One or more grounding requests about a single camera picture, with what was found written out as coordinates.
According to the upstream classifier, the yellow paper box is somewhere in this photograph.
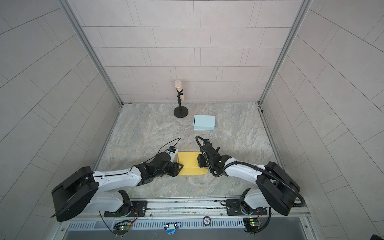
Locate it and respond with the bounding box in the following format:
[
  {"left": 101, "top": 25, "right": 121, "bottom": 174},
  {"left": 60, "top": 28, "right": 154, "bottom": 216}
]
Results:
[{"left": 178, "top": 152, "right": 209, "bottom": 176}]

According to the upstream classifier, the light blue paper box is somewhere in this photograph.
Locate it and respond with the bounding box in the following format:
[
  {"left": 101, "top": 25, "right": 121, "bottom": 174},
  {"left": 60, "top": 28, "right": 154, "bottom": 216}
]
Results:
[{"left": 193, "top": 115, "right": 216, "bottom": 131}]

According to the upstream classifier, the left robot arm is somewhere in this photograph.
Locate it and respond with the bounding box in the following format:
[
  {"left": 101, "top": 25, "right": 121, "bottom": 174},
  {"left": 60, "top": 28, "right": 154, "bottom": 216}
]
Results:
[{"left": 52, "top": 152, "right": 184, "bottom": 222}]

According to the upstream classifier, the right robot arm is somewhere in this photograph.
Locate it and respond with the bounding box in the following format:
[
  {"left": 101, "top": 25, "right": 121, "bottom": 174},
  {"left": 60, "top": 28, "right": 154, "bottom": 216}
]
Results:
[{"left": 196, "top": 136, "right": 307, "bottom": 216}]

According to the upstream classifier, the blue sticker marker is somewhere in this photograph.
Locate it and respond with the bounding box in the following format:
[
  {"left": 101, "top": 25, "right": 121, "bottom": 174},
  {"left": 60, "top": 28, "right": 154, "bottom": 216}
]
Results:
[{"left": 163, "top": 223, "right": 181, "bottom": 236}]

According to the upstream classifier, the round black badge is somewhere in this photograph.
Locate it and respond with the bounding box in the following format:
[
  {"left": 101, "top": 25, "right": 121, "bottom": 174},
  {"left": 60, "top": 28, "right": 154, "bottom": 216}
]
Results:
[{"left": 203, "top": 216, "right": 212, "bottom": 227}]

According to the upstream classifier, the left circuit board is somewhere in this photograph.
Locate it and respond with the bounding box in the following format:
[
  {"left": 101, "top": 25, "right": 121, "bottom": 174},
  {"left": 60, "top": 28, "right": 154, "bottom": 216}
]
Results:
[{"left": 114, "top": 221, "right": 133, "bottom": 231}]

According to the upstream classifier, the circuit board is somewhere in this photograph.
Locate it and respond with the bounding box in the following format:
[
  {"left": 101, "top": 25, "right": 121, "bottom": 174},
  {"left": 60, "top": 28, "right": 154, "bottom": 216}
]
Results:
[
  {"left": 114, "top": 221, "right": 133, "bottom": 231},
  {"left": 243, "top": 218, "right": 260, "bottom": 233}
]

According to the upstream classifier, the right circuit board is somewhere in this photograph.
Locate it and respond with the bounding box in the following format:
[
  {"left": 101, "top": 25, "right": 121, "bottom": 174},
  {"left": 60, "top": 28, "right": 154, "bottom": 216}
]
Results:
[{"left": 243, "top": 218, "right": 260, "bottom": 233}]

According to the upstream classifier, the beige microphone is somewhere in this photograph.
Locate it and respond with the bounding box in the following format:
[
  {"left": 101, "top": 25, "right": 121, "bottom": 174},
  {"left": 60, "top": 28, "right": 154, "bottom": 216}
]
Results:
[{"left": 175, "top": 80, "right": 185, "bottom": 102}]

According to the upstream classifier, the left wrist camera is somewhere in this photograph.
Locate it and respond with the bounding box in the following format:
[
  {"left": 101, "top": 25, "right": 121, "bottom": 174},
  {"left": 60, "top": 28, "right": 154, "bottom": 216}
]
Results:
[{"left": 168, "top": 146, "right": 179, "bottom": 162}]

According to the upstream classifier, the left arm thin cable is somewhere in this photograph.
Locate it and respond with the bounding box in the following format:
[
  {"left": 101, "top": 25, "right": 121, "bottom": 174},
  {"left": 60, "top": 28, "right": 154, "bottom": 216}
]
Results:
[{"left": 143, "top": 137, "right": 182, "bottom": 164}]

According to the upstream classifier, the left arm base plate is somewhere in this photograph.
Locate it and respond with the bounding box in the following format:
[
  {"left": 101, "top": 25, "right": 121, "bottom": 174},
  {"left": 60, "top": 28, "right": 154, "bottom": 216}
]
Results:
[{"left": 103, "top": 201, "right": 148, "bottom": 218}]

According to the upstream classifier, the aluminium mounting rail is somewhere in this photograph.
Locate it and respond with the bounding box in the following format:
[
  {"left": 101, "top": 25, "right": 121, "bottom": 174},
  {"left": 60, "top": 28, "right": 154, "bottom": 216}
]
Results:
[{"left": 58, "top": 196, "right": 310, "bottom": 222}]

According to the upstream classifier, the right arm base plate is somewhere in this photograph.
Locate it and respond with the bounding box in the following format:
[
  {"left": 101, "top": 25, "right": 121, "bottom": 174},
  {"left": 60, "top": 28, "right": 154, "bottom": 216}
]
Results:
[{"left": 220, "top": 199, "right": 268, "bottom": 216}]

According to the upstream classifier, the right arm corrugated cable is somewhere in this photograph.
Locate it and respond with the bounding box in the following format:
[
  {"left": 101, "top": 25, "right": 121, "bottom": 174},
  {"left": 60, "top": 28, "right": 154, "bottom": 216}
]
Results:
[{"left": 195, "top": 135, "right": 307, "bottom": 208}]

